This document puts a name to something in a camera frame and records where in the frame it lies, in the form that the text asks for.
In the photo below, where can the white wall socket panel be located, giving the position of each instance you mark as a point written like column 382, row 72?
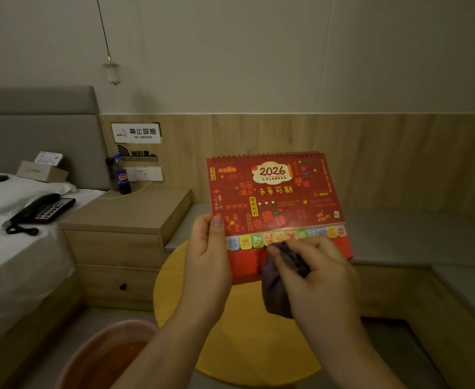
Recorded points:
column 145, row 174

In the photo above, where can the pink plastic basin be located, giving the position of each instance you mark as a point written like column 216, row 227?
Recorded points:
column 103, row 354

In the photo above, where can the person's left thumb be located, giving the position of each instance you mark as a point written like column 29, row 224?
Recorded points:
column 216, row 234

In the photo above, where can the dark cola bottle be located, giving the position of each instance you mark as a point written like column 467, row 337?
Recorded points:
column 121, row 176

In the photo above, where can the round yellow wooden table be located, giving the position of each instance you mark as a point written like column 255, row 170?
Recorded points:
column 241, row 332

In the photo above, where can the grey padded headboard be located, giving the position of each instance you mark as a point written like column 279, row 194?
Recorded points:
column 35, row 133

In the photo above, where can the white no smoking sign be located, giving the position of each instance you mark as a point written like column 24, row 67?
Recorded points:
column 136, row 133

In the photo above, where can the person's right thumb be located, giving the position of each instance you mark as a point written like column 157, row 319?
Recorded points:
column 282, row 265

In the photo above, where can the person's left hand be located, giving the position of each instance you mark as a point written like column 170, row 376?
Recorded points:
column 207, row 271

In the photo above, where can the bed with white sheet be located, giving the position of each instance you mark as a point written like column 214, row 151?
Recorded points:
column 14, row 247

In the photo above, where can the person's right forearm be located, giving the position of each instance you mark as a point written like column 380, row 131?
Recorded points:
column 348, row 352

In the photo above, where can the grey cushioned bench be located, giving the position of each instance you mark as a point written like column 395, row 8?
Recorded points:
column 415, row 247

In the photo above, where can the person's right hand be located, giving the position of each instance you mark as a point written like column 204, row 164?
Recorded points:
column 322, row 279

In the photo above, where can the cardboard tissue box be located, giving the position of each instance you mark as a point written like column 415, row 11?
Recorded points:
column 42, row 171

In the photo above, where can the wooden bedside cabinet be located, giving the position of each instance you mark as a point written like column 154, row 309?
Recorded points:
column 128, row 247

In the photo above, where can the red spiral desk calendar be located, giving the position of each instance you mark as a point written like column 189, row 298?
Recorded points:
column 276, row 198

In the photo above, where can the hanging pendant lamp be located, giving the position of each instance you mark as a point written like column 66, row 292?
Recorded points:
column 112, row 70

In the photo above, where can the white card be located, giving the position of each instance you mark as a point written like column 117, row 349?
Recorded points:
column 48, row 158

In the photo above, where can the dark purple cleaning cloth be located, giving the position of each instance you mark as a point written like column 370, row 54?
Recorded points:
column 276, row 287

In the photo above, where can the person's left forearm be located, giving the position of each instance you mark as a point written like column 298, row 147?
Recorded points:
column 168, row 350

